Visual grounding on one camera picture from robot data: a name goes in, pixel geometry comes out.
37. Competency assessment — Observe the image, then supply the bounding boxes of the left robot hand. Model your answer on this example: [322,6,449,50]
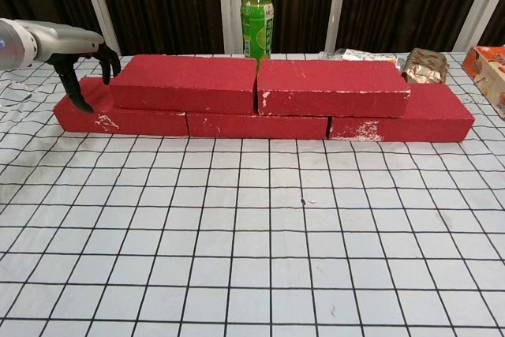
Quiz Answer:
[33,23,121,114]

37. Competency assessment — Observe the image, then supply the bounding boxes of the red foam brick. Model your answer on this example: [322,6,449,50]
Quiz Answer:
[185,111,330,140]
[108,54,260,115]
[327,83,476,143]
[53,76,189,137]

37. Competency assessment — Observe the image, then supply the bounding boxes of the red brick white scuffed top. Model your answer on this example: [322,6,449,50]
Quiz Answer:
[256,58,411,118]

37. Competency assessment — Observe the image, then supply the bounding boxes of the green tea bottle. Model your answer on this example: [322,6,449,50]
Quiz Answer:
[240,0,275,73]

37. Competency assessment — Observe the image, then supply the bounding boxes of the white black checkered tablecloth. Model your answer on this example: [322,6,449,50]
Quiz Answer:
[0,51,505,337]

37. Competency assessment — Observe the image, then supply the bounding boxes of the white snack packet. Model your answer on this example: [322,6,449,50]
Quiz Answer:
[317,47,406,69]

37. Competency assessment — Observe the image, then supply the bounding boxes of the gold foil snack packet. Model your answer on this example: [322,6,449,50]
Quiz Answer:
[396,47,451,86]

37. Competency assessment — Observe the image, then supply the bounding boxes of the orange biscuit box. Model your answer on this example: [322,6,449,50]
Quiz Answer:
[462,44,505,119]

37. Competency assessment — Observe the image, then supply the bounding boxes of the white double partition post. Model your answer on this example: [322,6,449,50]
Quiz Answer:
[218,0,242,55]

